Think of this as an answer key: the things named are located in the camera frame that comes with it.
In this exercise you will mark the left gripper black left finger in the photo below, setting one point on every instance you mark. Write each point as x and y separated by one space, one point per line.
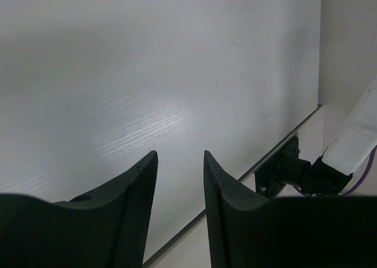
104 227

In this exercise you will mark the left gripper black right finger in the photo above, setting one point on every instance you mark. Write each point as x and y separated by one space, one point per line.
246 229

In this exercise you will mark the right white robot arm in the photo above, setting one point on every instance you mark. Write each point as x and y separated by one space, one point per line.
334 169

